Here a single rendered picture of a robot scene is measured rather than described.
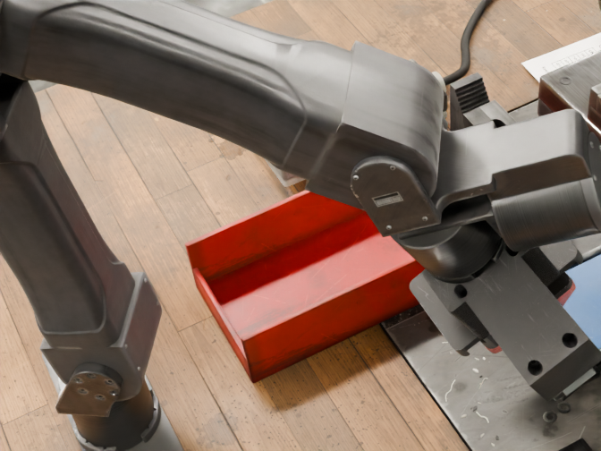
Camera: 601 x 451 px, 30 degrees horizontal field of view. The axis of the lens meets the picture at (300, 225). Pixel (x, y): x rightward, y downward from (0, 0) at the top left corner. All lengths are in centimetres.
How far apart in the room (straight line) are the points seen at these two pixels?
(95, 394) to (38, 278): 11
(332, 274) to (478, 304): 32
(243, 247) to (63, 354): 24
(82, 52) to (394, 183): 18
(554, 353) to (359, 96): 19
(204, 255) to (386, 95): 40
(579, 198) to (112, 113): 66
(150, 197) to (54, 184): 39
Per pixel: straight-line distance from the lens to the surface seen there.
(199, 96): 59
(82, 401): 83
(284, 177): 106
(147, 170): 111
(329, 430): 90
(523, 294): 67
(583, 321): 85
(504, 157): 63
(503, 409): 90
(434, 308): 75
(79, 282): 74
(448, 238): 64
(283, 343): 91
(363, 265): 99
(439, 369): 92
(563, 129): 62
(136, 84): 60
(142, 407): 88
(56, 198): 71
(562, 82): 79
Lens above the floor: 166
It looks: 48 degrees down
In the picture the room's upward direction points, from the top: 9 degrees counter-clockwise
